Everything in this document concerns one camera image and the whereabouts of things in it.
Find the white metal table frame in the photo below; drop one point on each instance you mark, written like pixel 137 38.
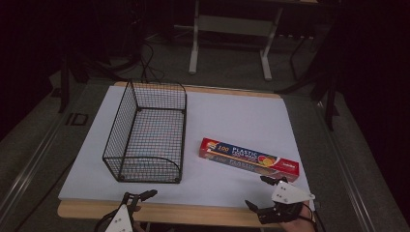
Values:
pixel 237 25

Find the black floor bracket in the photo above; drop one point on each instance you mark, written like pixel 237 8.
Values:
pixel 76 119

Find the red blue plastic wrap box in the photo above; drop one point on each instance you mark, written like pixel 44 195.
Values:
pixel 245 157

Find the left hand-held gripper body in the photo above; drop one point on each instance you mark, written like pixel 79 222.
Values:
pixel 121 220

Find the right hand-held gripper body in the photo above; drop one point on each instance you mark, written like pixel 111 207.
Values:
pixel 286 199

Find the metal floor rail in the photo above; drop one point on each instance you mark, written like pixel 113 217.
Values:
pixel 346 161
pixel 30 161

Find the black metal stand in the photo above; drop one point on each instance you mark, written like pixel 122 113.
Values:
pixel 328 96
pixel 64 83

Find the person's right hand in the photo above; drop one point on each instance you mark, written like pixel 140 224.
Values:
pixel 298 224

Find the person's left hand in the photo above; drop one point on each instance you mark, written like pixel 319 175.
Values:
pixel 138 225

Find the white paper sheet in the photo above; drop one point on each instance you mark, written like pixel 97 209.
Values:
pixel 232 119

